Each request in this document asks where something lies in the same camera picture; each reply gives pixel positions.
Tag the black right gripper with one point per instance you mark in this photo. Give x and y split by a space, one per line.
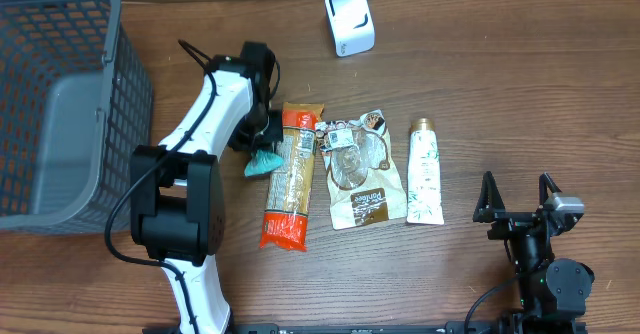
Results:
516 216

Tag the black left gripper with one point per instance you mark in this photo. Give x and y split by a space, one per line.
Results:
257 137

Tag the teal snack bar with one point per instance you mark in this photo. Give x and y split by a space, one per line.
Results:
262 162

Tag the white bamboo print tube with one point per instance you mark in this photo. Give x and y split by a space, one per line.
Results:
424 176

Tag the orange pasta package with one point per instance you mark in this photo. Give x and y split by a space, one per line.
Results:
285 219

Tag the clear brown snack bag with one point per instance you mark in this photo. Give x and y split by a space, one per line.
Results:
362 178

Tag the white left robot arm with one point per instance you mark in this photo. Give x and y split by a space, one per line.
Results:
177 204

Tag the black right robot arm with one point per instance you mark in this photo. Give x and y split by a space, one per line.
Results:
553 292

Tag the white barcode scanner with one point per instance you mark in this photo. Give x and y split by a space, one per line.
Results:
351 26

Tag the grey plastic basket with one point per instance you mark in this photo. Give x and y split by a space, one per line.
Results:
75 102

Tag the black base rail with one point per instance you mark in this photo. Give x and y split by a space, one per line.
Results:
451 327

